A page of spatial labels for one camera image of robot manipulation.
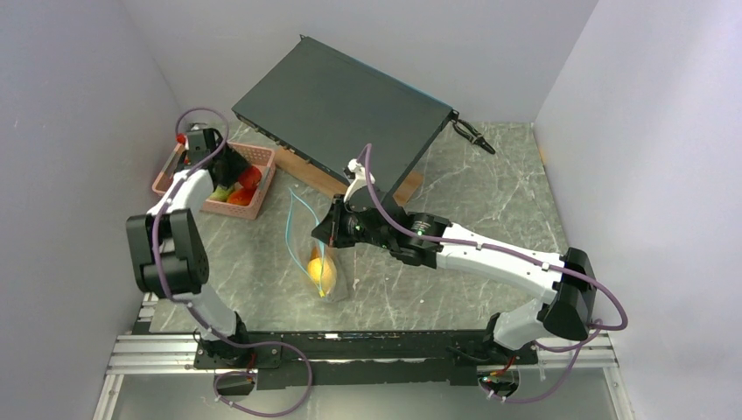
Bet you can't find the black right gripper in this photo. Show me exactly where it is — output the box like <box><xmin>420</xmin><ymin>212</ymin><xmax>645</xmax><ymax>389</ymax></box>
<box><xmin>312</xmin><ymin>193</ymin><xmax>393</xmax><ymax>249</ymax></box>

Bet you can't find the red tomato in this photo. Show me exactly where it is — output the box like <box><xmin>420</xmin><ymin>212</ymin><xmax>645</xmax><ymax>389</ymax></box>
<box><xmin>237</xmin><ymin>165</ymin><xmax>263</xmax><ymax>189</ymax></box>

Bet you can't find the clear zip top bag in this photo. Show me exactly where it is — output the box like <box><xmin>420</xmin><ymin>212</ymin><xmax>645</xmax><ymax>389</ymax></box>
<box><xmin>284</xmin><ymin>188</ymin><xmax>349</xmax><ymax>303</ymax></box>

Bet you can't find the yellow lemon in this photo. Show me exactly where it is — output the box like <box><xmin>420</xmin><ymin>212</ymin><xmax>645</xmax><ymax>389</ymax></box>
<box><xmin>307</xmin><ymin>256</ymin><xmax>337</xmax><ymax>293</ymax></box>

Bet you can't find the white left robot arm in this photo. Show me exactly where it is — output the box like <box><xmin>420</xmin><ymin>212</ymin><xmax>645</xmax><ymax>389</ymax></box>
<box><xmin>125</xmin><ymin>128</ymin><xmax>252</xmax><ymax>368</ymax></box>

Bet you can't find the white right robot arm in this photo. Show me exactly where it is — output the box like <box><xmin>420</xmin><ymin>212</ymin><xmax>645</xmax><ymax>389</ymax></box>
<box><xmin>311</xmin><ymin>194</ymin><xmax>597</xmax><ymax>363</ymax></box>

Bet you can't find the green cabbage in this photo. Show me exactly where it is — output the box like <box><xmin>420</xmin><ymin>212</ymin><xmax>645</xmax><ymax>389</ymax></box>
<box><xmin>208</xmin><ymin>185</ymin><xmax>235</xmax><ymax>202</ymax></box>

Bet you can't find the orange red pepper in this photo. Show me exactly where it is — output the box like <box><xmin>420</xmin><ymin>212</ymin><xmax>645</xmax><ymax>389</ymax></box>
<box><xmin>227</xmin><ymin>188</ymin><xmax>256</xmax><ymax>207</ymax></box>

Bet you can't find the pink plastic basket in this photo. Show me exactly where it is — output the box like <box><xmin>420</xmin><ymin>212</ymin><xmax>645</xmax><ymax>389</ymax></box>
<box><xmin>151</xmin><ymin>142</ymin><xmax>276</xmax><ymax>220</ymax></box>

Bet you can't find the wooden board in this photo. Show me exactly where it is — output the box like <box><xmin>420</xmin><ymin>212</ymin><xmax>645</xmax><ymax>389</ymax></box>
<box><xmin>275</xmin><ymin>148</ymin><xmax>424</xmax><ymax>206</ymax></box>

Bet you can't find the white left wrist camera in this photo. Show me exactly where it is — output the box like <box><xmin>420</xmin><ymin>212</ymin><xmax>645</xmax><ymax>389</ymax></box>
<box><xmin>176</xmin><ymin>128</ymin><xmax>221</xmax><ymax>167</ymax></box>

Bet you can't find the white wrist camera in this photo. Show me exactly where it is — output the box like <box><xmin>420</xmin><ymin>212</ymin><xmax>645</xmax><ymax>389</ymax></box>
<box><xmin>176</xmin><ymin>128</ymin><xmax>221</xmax><ymax>167</ymax></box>
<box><xmin>343</xmin><ymin>158</ymin><xmax>375</xmax><ymax>202</ymax></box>

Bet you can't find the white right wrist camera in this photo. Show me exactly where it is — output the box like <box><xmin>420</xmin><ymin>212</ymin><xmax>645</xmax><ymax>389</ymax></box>
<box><xmin>343</xmin><ymin>158</ymin><xmax>375</xmax><ymax>202</ymax></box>

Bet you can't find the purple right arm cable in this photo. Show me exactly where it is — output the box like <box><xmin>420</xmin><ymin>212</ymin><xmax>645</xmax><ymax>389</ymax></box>
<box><xmin>356</xmin><ymin>143</ymin><xmax>629</xmax><ymax>406</ymax></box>

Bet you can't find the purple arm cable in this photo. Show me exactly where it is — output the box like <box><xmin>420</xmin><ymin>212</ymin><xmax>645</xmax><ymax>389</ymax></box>
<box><xmin>356</xmin><ymin>143</ymin><xmax>629</xmax><ymax>406</ymax></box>
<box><xmin>150</xmin><ymin>108</ymin><xmax>314</xmax><ymax>420</ymax></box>

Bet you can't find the dark grey network switch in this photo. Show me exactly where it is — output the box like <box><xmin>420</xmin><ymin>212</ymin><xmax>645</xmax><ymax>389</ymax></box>
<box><xmin>232</xmin><ymin>36</ymin><xmax>453</xmax><ymax>195</ymax></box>

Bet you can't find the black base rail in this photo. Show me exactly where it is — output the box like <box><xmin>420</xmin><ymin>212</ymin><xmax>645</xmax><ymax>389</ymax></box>
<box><xmin>193</xmin><ymin>330</ymin><xmax>538</xmax><ymax>390</ymax></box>

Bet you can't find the black cable connector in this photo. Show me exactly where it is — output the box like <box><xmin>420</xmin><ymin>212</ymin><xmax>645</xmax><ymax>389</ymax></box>
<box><xmin>451</xmin><ymin>119</ymin><xmax>496</xmax><ymax>155</ymax></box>

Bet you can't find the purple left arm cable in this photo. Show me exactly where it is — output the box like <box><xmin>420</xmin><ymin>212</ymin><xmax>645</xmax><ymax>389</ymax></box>
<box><xmin>150</xmin><ymin>108</ymin><xmax>314</xmax><ymax>420</ymax></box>

